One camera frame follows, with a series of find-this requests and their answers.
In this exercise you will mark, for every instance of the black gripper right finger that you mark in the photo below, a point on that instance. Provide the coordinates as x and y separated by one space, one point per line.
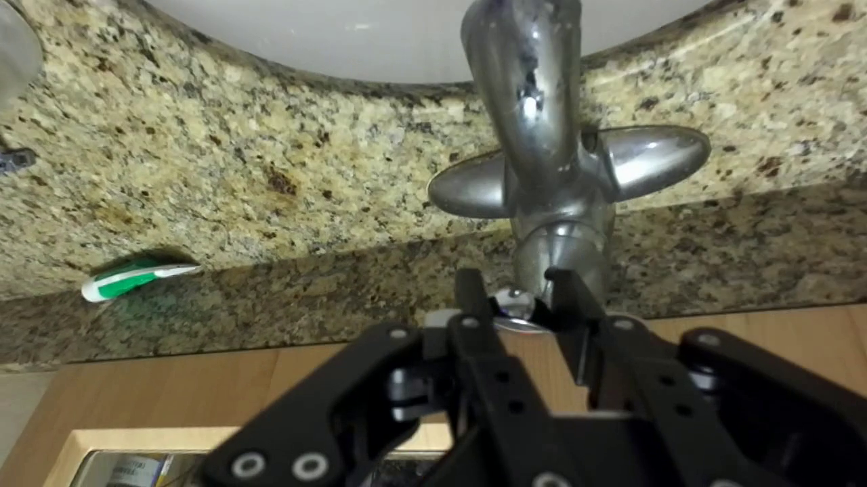
741 416

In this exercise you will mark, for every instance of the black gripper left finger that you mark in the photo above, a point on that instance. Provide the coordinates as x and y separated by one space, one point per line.
360 424

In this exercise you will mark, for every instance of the chrome sink faucet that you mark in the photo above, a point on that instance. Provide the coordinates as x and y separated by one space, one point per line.
543 136

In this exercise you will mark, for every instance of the wood framed mirror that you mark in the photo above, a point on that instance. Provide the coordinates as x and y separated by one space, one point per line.
226 387

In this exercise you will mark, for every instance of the white oval sink basin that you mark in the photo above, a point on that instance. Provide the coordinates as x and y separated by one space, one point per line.
406 36

